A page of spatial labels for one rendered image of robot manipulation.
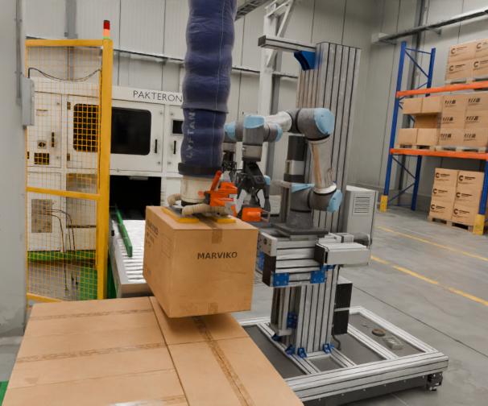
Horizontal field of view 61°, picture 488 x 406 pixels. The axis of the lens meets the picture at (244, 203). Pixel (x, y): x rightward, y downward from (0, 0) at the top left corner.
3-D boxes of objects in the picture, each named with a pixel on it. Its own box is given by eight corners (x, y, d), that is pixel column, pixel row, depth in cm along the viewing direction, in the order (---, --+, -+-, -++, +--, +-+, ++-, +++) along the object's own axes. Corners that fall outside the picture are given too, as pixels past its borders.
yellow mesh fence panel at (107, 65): (12, 309, 338) (10, 38, 308) (22, 305, 347) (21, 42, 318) (104, 330, 312) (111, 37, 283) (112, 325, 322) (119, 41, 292)
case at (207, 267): (142, 275, 236) (146, 205, 231) (208, 272, 253) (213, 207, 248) (168, 318, 182) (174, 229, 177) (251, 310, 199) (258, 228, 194)
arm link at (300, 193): (296, 205, 229) (299, 181, 227) (318, 209, 222) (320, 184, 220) (285, 207, 220) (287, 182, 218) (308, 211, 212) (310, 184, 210)
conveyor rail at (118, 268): (105, 230, 459) (105, 213, 456) (109, 230, 461) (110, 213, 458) (120, 316, 245) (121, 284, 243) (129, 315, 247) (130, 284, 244)
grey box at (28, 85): (26, 126, 286) (26, 80, 282) (35, 126, 288) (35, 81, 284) (22, 125, 268) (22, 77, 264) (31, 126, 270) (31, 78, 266)
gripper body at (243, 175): (252, 188, 163) (254, 156, 162) (262, 191, 156) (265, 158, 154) (234, 187, 160) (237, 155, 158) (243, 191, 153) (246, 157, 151)
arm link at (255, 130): (270, 116, 154) (257, 114, 148) (267, 146, 156) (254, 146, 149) (253, 116, 159) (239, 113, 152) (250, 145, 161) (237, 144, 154)
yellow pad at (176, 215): (161, 209, 222) (161, 200, 221) (179, 210, 226) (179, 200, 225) (178, 222, 191) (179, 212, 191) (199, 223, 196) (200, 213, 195)
